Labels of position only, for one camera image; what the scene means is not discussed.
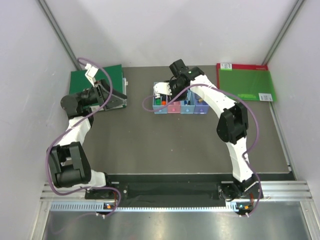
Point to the green capped black highlighter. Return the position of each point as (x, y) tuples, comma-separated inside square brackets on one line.
[(157, 101)]

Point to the slotted cable duct rail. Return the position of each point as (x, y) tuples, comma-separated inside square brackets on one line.
[(108, 206)]

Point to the green ring binder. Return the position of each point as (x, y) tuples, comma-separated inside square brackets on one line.
[(80, 84)]

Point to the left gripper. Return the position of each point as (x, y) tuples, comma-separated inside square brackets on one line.
[(101, 91)]

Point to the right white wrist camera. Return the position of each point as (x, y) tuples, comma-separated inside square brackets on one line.
[(162, 88)]

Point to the pink drawer bin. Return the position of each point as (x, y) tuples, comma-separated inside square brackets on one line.
[(174, 108)]

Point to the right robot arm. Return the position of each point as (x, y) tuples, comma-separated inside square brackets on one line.
[(233, 121)]

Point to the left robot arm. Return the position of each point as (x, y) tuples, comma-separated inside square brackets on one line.
[(68, 163)]

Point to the green transparent folder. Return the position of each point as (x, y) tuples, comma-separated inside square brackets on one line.
[(249, 85)]

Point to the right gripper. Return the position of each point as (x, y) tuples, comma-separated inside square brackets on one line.
[(184, 96)]

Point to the orange capped black highlighter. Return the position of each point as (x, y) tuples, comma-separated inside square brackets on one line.
[(163, 100)]

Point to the purple drawer bin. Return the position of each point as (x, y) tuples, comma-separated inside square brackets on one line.
[(202, 107)]

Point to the light blue end drawer bin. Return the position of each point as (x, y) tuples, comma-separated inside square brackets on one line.
[(156, 107)]

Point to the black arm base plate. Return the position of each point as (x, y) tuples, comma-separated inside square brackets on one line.
[(177, 190)]

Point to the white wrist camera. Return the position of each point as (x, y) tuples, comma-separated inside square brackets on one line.
[(90, 73), (162, 88)]

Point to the clear jar of paper clips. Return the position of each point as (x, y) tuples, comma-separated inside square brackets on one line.
[(176, 86)]

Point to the black capped whiteboard marker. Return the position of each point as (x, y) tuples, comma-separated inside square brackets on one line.
[(189, 97)]

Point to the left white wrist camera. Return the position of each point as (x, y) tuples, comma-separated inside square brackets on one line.
[(90, 73)]

